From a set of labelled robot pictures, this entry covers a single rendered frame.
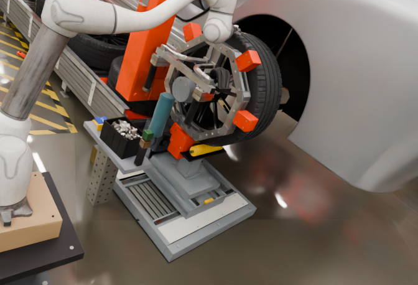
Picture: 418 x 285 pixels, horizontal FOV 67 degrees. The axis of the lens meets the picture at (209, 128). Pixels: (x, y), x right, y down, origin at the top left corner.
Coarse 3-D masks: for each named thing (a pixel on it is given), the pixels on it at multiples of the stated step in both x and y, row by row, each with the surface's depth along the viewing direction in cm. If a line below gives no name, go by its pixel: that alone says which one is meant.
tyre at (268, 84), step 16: (240, 48) 160; (256, 48) 162; (272, 64) 167; (256, 80) 156; (272, 80) 164; (256, 96) 157; (272, 96) 165; (256, 112) 159; (272, 112) 171; (256, 128) 171; (208, 144) 182; (224, 144) 175
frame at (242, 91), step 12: (180, 48) 176; (192, 48) 173; (216, 48) 160; (228, 48) 155; (180, 60) 183; (168, 72) 185; (240, 72) 153; (168, 84) 186; (240, 84) 153; (240, 96) 153; (180, 108) 189; (240, 108) 156; (180, 120) 183; (228, 120) 160; (192, 132) 178; (204, 132) 172; (216, 132) 166; (228, 132) 162
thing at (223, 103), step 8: (200, 48) 178; (208, 48) 177; (192, 56) 184; (200, 56) 189; (184, 64) 188; (192, 64) 191; (224, 64) 171; (216, 80) 181; (232, 80) 169; (216, 96) 182; (224, 96) 176; (184, 104) 193; (200, 104) 203; (208, 104) 182; (216, 104) 179; (224, 104) 174; (200, 112) 186; (208, 112) 205; (216, 112) 179; (200, 120) 187; (208, 120) 197; (216, 120) 179; (200, 128) 185; (208, 128) 185; (216, 128) 179
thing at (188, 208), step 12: (156, 168) 214; (156, 180) 207; (168, 180) 207; (168, 192) 200; (216, 192) 212; (180, 204) 194; (192, 204) 195; (204, 204) 199; (216, 204) 213; (192, 216) 196
